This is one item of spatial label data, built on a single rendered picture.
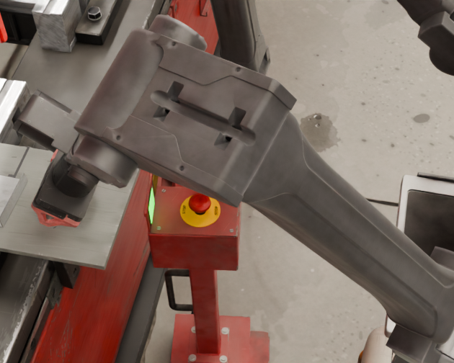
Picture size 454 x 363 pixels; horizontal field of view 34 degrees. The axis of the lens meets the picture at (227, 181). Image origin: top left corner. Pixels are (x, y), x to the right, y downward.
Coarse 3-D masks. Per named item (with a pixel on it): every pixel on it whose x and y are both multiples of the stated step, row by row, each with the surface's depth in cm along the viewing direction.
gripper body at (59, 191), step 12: (60, 156) 100; (60, 168) 96; (48, 180) 98; (60, 180) 96; (72, 180) 95; (48, 192) 97; (60, 192) 98; (72, 192) 97; (84, 192) 98; (48, 204) 96; (60, 204) 97; (72, 204) 98; (84, 204) 99; (72, 216) 98; (84, 216) 98
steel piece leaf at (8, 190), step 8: (0, 176) 111; (8, 176) 111; (24, 176) 109; (0, 184) 110; (8, 184) 110; (16, 184) 110; (24, 184) 110; (0, 192) 109; (8, 192) 109; (16, 192) 107; (0, 200) 108; (8, 200) 106; (16, 200) 108; (0, 208) 108; (8, 208) 106; (0, 216) 104; (8, 216) 106; (0, 224) 106
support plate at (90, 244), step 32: (0, 160) 113; (32, 160) 113; (32, 192) 109; (96, 192) 109; (128, 192) 109; (32, 224) 106; (96, 224) 106; (32, 256) 104; (64, 256) 103; (96, 256) 103
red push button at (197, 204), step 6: (192, 198) 132; (198, 198) 132; (204, 198) 132; (192, 204) 131; (198, 204) 131; (204, 204) 131; (210, 204) 132; (192, 210) 131; (198, 210) 131; (204, 210) 131
